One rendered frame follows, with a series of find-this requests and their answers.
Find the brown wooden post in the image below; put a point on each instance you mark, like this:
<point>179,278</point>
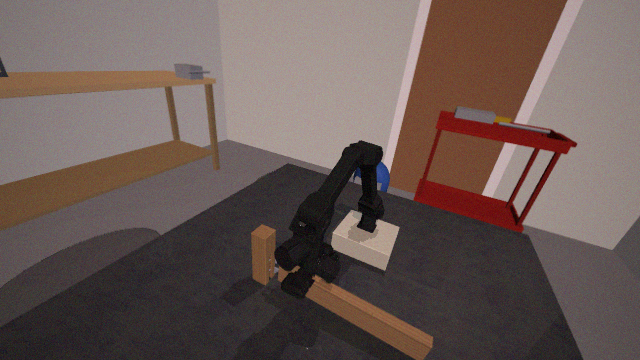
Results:
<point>263,241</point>

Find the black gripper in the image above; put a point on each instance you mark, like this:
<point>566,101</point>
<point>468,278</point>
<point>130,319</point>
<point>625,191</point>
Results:
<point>298,283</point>

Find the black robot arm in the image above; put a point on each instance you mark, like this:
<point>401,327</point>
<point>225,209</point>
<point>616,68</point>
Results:
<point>318,208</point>

